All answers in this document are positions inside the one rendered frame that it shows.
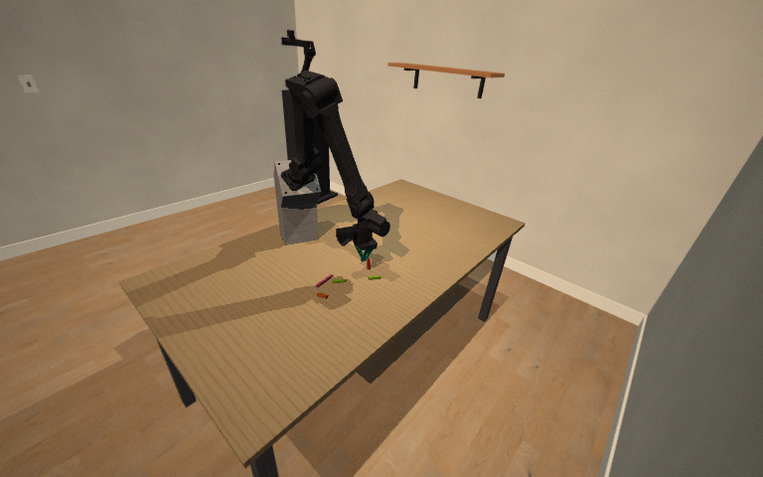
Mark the pink rod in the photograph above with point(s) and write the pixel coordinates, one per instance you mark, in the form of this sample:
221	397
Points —
324	280

